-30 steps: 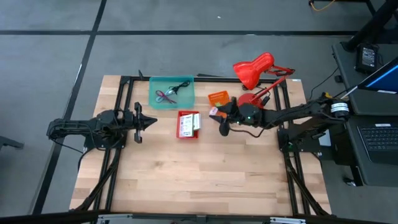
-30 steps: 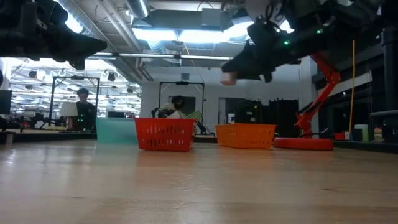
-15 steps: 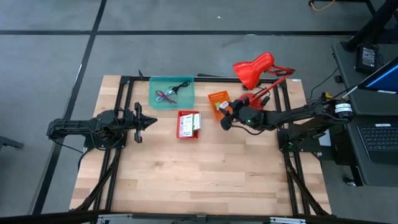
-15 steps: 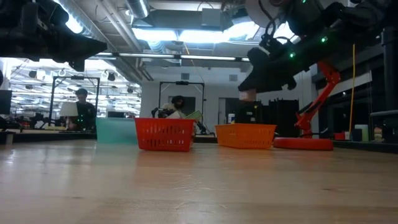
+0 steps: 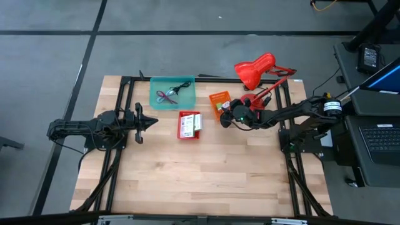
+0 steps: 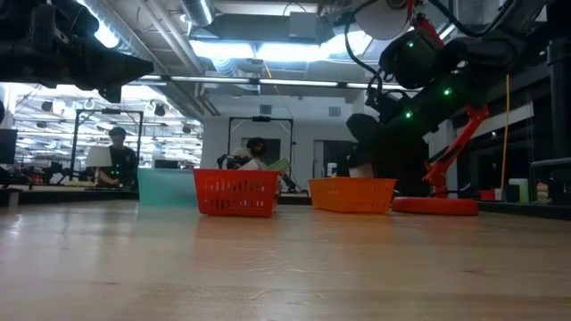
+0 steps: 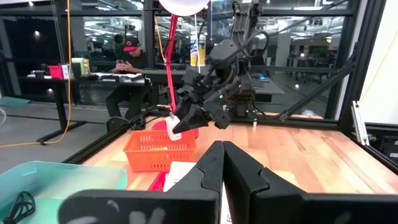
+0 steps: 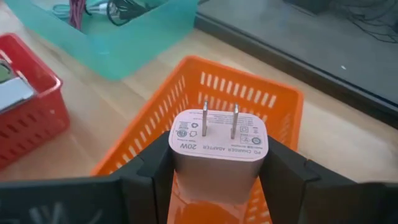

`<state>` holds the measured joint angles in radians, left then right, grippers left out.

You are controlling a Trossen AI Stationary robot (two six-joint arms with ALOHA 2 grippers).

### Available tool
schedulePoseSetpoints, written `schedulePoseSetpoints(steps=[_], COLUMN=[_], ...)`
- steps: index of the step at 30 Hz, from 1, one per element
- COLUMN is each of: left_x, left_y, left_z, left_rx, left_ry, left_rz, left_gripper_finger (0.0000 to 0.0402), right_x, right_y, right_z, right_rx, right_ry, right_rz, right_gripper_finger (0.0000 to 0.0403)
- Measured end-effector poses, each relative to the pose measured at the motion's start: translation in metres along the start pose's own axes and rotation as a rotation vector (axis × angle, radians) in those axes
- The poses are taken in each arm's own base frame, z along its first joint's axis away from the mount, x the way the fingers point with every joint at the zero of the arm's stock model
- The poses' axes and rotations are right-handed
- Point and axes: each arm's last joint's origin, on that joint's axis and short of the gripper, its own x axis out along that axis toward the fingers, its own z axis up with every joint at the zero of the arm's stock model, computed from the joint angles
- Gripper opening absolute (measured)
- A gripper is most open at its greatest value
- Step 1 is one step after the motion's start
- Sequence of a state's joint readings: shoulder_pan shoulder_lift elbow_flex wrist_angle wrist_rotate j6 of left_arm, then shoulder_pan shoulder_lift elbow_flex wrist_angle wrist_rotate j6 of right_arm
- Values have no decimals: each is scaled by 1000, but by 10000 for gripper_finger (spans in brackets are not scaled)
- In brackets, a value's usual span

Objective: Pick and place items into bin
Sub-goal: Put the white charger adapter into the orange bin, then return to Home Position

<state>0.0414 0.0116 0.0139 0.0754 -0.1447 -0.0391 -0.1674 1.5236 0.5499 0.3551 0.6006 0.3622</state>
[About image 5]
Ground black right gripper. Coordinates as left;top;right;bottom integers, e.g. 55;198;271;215
220;98;260;129

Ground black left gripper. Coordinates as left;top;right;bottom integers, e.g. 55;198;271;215
123;102;159;145

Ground red plastic basket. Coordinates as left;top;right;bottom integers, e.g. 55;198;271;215
177;111;203;141

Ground teal plastic bin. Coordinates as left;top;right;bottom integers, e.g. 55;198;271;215
149;76;197;111

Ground orange plastic basket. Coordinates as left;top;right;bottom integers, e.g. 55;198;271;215
208;91;233;121

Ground scissors in tray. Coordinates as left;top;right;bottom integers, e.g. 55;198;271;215
157;90;178;105

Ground black crossbar silver brackets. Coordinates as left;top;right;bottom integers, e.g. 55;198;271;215
0;211;400;225

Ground white paper sheet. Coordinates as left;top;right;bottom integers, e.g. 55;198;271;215
320;129;334;148

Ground black side desk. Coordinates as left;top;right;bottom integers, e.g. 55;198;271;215
332;42;400;188

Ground black chair leg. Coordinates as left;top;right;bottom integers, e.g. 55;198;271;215
0;136;25;151

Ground black laptop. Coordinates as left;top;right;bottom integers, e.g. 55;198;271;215
357;122;400;166

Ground black power brick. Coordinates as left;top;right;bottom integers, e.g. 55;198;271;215
357;43;382;76

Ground blue lit screen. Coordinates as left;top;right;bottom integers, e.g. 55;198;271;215
359;57;400;94

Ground black stand leg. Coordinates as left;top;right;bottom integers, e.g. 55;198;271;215
343;0;400;53

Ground black right camera cable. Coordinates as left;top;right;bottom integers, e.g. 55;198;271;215
229;120;256;132

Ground grey cable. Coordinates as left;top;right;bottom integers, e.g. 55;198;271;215
156;89;176;104

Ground thin black power cable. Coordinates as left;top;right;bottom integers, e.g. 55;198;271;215
312;67;342;96

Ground yellow cable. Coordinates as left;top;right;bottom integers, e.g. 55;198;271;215
311;0;339;12

